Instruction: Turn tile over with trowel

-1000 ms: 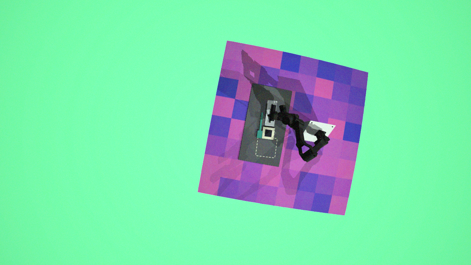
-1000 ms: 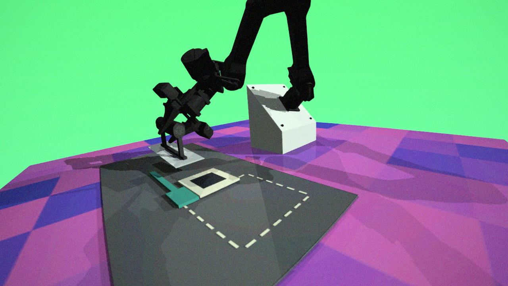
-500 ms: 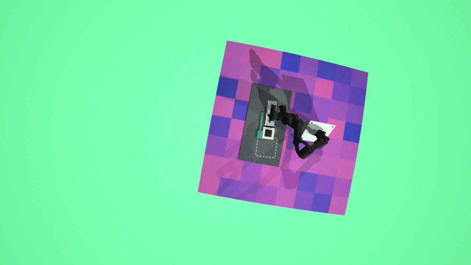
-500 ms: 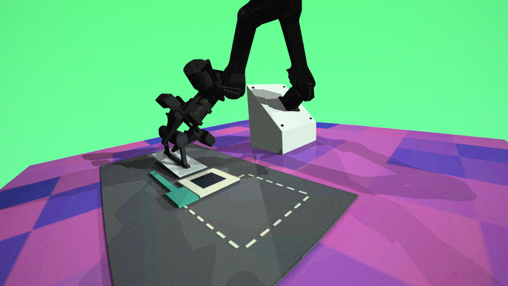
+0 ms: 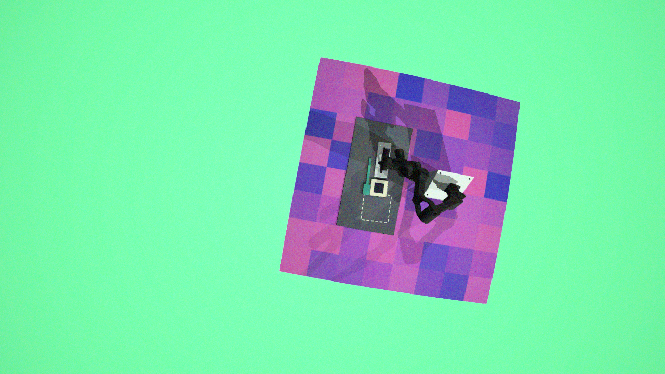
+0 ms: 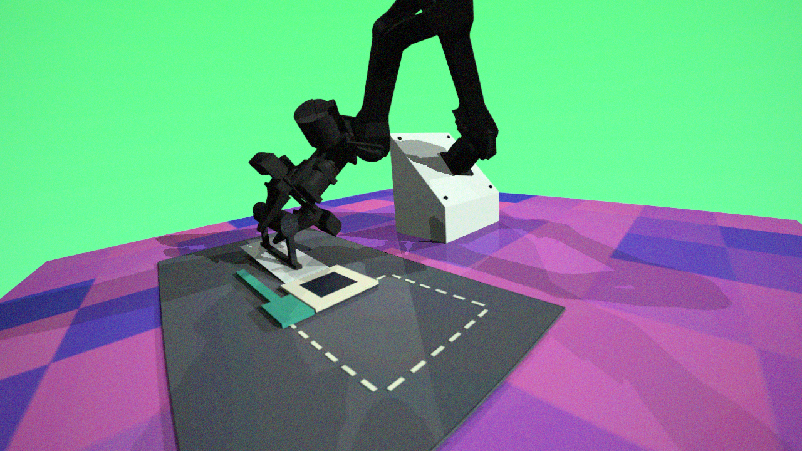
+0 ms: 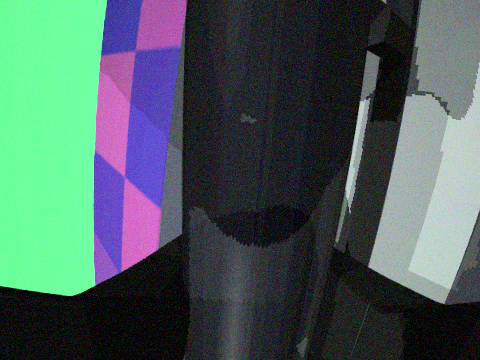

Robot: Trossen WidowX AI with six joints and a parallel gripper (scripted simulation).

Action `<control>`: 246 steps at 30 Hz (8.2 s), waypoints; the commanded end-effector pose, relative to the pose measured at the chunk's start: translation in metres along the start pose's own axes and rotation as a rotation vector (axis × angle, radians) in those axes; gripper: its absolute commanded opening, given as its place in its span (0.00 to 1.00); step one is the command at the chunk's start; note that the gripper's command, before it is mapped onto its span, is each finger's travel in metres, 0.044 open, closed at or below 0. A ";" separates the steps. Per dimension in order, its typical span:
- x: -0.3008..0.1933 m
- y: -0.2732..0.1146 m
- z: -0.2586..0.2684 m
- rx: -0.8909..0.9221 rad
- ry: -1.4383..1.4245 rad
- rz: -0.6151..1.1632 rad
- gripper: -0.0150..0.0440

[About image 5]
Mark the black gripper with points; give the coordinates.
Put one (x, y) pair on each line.
(388, 163)

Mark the dark grey flat mat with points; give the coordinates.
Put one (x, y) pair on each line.
(364, 146)

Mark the cream square tile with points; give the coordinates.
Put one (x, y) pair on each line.
(378, 188)

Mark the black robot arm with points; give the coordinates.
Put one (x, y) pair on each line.
(413, 171)

